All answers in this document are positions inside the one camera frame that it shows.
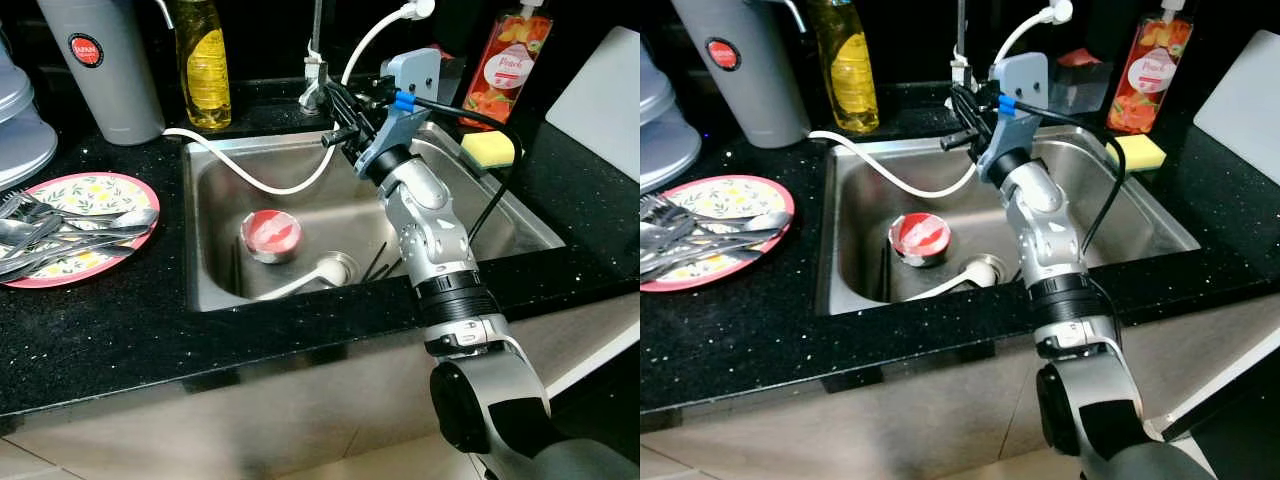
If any chrome kitchen faucet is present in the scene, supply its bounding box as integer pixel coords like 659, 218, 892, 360
298, 0, 331, 113
948, 0, 976, 91

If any stainless steel sink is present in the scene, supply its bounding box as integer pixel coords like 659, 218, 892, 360
182, 120, 566, 313
815, 125, 1201, 318

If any clear plastic container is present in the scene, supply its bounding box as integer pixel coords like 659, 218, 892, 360
425, 45, 466, 106
1048, 48, 1113, 113

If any cup with red lid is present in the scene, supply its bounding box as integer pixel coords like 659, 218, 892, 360
240, 210, 303, 264
888, 212, 953, 268

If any yellow sponge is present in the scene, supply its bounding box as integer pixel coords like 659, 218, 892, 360
1108, 133, 1169, 173
460, 130, 516, 169

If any yellow dish liquid bottle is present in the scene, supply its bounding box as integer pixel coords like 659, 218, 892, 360
805, 0, 881, 134
165, 0, 233, 131

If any white cutting board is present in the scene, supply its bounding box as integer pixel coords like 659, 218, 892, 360
545, 27, 641, 181
1193, 57, 1280, 186

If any grey thermos jug red logo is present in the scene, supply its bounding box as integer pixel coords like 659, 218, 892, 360
37, 0, 176, 146
670, 0, 813, 149

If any floral plate pink rim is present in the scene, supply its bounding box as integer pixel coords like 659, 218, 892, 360
0, 172, 161, 290
640, 175, 796, 293

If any white stacked food container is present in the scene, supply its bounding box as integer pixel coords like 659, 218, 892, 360
640, 40, 701, 194
0, 40, 59, 191

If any grey counter cabinet front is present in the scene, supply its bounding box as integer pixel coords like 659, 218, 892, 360
0, 295, 641, 480
640, 320, 1280, 480

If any dark cabinet with white edge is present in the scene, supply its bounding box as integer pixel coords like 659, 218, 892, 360
540, 320, 641, 466
1145, 345, 1280, 480

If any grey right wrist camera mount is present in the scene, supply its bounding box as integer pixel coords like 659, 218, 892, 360
352, 47, 443, 179
975, 52, 1051, 184

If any long white hose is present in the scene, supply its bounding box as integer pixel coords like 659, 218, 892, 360
162, 5, 416, 196
808, 10, 1056, 198

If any short white drain hose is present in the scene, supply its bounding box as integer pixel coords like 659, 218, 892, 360
905, 255, 1006, 303
255, 252, 358, 301

